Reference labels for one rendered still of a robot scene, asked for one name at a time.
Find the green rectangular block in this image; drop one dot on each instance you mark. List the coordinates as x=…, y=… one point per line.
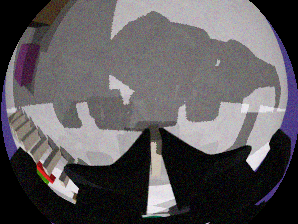
x=42, y=177

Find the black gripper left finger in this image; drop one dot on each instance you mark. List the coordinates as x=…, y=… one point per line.
x=128, y=176

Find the red rectangular block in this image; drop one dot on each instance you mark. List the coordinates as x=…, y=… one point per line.
x=41, y=170

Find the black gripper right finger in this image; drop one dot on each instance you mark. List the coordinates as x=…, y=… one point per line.
x=189, y=169

